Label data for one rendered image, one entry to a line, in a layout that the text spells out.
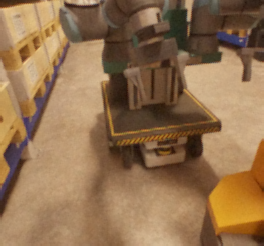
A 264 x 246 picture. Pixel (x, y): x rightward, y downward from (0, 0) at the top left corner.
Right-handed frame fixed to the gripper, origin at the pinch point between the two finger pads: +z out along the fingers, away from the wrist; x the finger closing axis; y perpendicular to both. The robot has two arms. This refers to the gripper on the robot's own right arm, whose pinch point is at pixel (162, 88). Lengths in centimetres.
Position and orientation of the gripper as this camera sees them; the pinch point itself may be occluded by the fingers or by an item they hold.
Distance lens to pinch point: 63.5
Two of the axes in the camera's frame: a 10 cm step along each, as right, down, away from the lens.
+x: -9.3, 3.0, -2.2
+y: -2.5, -0.9, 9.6
